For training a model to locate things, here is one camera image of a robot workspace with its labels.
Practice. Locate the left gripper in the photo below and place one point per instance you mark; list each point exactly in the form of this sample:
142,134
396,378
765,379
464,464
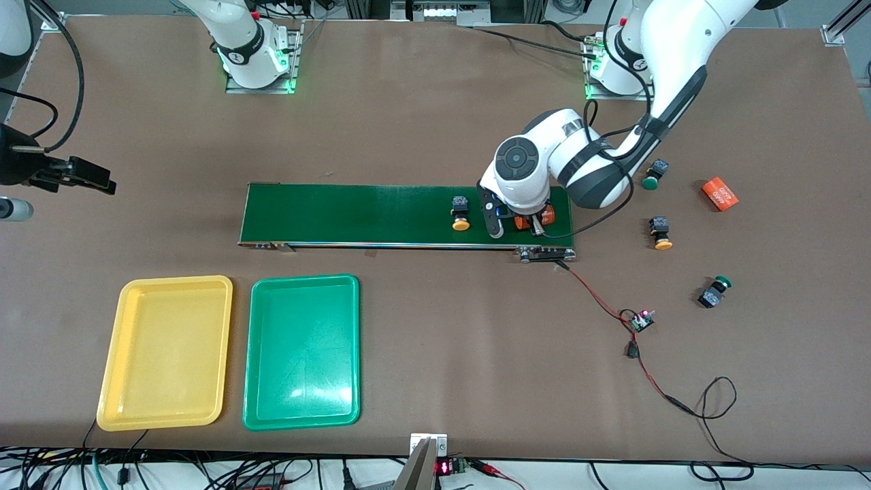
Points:
537,219

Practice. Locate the yellow mushroom push button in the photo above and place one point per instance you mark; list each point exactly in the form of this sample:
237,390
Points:
461,204
659,224

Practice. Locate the green mushroom push button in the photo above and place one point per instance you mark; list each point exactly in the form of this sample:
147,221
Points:
659,167
711,296

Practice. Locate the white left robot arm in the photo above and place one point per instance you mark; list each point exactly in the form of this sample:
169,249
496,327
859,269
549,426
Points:
680,41

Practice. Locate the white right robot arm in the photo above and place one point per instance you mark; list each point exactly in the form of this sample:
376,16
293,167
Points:
245,41

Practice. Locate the black motor controller board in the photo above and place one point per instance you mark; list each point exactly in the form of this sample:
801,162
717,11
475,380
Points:
641,322

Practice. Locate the green belt conveyor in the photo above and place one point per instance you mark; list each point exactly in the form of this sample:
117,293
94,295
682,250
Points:
374,214

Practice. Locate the yellow plastic tray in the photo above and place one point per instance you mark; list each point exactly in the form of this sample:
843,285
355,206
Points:
163,381

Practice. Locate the red LED display module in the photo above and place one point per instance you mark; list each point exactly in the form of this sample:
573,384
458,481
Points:
444,467

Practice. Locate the green plastic tray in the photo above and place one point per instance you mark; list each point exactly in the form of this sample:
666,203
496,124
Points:
303,381

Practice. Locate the black power adapter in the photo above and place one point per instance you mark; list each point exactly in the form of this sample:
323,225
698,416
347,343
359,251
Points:
262,482

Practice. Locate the aluminium table corner bracket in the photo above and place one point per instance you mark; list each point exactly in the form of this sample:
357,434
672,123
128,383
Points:
54,22
840,30

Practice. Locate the silver metal frame structure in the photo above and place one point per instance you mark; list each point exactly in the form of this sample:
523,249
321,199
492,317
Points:
442,12

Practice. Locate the silver camera pole bracket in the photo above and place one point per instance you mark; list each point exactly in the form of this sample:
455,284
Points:
418,469

